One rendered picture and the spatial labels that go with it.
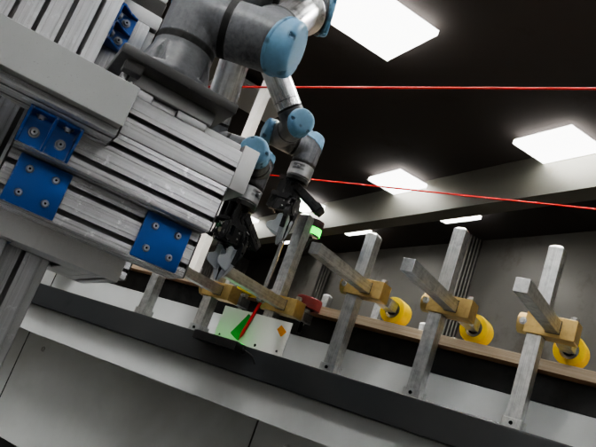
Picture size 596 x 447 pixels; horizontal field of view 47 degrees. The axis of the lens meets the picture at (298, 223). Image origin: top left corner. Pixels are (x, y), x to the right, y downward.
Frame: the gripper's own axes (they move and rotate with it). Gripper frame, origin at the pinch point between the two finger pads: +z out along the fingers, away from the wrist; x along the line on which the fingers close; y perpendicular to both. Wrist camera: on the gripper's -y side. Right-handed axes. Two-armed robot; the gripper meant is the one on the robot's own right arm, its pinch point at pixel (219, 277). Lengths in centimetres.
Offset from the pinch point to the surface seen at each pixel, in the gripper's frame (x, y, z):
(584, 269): -55, -569, -216
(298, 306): 5.1, -30.1, -3.2
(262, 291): 1.5, -16.4, -2.2
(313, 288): -526, -801, -188
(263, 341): -1.4, -29.0, 9.1
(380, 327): 24, -46, -6
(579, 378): 79, -46, -6
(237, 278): 1.5, -4.8, -1.7
